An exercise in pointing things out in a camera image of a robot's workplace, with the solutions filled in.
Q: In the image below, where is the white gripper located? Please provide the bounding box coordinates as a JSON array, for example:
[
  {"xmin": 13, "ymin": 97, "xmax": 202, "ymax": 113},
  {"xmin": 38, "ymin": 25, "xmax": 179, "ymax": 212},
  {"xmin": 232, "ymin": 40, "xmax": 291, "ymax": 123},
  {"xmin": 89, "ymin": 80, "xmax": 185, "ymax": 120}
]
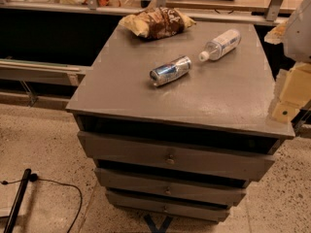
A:
[{"xmin": 271, "ymin": 62, "xmax": 311, "ymax": 123}]

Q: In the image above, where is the silver blue redbull can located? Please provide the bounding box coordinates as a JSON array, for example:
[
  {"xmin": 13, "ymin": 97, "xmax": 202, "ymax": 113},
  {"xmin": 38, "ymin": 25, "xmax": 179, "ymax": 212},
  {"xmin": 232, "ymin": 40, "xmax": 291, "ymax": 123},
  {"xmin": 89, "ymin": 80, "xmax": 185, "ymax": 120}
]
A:
[{"xmin": 150, "ymin": 56, "xmax": 191, "ymax": 87}]

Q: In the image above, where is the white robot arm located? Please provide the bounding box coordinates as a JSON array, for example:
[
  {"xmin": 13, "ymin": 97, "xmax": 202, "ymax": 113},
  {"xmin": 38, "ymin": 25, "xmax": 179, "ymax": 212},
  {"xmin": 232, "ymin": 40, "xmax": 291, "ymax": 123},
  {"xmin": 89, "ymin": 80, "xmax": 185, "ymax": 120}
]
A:
[{"xmin": 264, "ymin": 0, "xmax": 311, "ymax": 123}]

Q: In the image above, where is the grey top drawer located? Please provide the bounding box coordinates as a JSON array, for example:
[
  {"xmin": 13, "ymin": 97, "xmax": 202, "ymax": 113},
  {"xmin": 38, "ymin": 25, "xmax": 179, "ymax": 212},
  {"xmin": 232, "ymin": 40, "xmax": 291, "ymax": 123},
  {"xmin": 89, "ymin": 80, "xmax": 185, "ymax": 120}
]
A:
[{"xmin": 78, "ymin": 131, "xmax": 275, "ymax": 182}]

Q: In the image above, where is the grey drawer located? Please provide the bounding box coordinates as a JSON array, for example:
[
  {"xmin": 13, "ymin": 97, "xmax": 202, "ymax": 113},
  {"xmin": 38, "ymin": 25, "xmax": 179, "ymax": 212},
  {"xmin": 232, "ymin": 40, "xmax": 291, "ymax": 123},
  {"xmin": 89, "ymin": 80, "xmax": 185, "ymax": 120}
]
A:
[
  {"xmin": 106, "ymin": 190, "xmax": 229, "ymax": 222},
  {"xmin": 95, "ymin": 168, "xmax": 246, "ymax": 207},
  {"xmin": 78, "ymin": 131, "xmax": 275, "ymax": 182}
]

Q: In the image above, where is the clear plastic water bottle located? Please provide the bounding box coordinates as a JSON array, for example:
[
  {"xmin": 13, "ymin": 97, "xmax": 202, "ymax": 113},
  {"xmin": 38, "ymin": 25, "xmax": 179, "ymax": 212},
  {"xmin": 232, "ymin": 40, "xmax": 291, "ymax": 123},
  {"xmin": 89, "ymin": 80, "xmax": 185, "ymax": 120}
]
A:
[{"xmin": 198, "ymin": 29, "xmax": 241, "ymax": 62}]

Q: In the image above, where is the grey drawer cabinet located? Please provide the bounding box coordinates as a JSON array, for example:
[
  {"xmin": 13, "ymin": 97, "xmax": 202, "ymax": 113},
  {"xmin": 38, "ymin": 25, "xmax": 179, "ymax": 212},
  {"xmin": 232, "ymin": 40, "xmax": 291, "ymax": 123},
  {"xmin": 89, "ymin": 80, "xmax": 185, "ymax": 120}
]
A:
[{"xmin": 67, "ymin": 22, "xmax": 294, "ymax": 211}]

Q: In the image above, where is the grey middle drawer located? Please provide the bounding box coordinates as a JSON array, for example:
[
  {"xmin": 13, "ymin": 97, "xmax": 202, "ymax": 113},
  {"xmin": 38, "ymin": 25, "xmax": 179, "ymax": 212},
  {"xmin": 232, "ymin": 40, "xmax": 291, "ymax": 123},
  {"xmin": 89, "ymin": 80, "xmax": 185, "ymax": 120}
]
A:
[{"xmin": 95, "ymin": 168, "xmax": 246, "ymax": 207}]

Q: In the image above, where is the brown yellow chip bag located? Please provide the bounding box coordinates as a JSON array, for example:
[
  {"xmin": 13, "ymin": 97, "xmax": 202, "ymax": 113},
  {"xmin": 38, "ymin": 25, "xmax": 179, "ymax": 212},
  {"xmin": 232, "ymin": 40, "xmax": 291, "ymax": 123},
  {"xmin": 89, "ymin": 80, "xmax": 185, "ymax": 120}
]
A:
[{"xmin": 119, "ymin": 7, "xmax": 195, "ymax": 40}]

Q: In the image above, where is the blue tape cross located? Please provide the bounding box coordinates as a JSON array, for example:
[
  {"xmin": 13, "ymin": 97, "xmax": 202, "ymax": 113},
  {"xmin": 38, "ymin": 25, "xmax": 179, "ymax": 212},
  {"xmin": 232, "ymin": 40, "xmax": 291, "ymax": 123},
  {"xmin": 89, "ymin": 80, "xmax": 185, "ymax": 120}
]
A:
[{"xmin": 143, "ymin": 214, "xmax": 174, "ymax": 233}]

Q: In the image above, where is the grey bottom drawer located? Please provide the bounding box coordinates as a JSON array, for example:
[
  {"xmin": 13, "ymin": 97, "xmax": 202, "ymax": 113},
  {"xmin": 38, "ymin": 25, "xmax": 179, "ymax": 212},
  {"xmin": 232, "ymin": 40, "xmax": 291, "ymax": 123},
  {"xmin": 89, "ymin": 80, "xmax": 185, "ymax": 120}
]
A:
[{"xmin": 106, "ymin": 190, "xmax": 229, "ymax": 222}]

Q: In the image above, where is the black pole on floor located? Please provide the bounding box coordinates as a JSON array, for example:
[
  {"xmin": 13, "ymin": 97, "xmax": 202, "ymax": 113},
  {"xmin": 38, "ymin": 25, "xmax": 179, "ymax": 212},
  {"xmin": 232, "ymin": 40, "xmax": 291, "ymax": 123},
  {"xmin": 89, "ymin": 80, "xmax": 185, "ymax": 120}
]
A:
[{"xmin": 4, "ymin": 168, "xmax": 31, "ymax": 233}]

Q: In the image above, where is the black cable on floor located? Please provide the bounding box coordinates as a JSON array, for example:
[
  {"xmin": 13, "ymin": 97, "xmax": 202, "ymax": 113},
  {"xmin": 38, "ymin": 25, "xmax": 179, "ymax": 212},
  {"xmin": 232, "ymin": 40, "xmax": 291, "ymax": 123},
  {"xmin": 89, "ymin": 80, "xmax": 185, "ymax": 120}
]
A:
[{"xmin": 0, "ymin": 173, "xmax": 84, "ymax": 233}]

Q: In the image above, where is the metal shelf rail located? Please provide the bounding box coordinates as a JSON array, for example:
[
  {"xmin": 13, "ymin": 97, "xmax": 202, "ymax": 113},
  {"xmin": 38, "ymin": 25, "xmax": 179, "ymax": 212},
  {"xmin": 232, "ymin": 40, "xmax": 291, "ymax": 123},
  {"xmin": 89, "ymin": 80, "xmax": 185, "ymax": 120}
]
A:
[{"xmin": 0, "ymin": 58, "xmax": 88, "ymax": 107}]

